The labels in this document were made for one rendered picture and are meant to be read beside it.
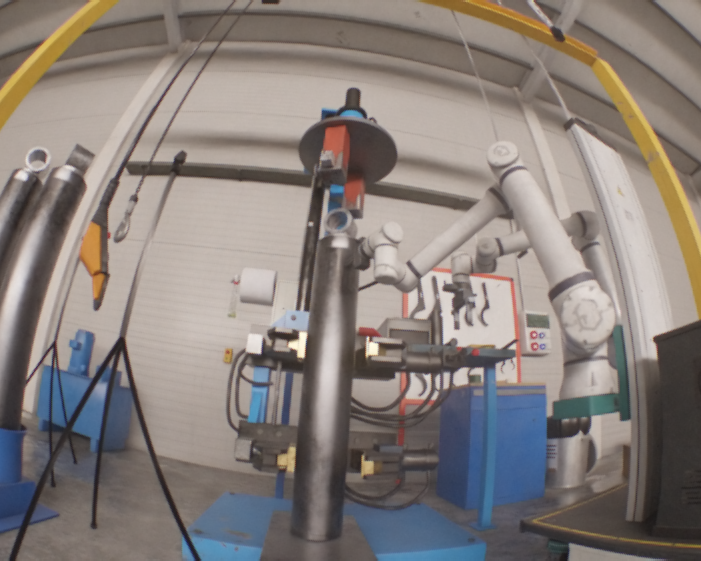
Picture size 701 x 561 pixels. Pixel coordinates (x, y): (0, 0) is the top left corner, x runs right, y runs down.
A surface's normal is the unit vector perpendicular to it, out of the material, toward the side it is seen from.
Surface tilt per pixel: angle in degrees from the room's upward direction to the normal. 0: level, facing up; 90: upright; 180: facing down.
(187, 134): 90
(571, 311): 96
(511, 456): 90
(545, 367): 90
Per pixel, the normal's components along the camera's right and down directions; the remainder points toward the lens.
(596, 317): -0.45, -0.22
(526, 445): 0.14, -0.37
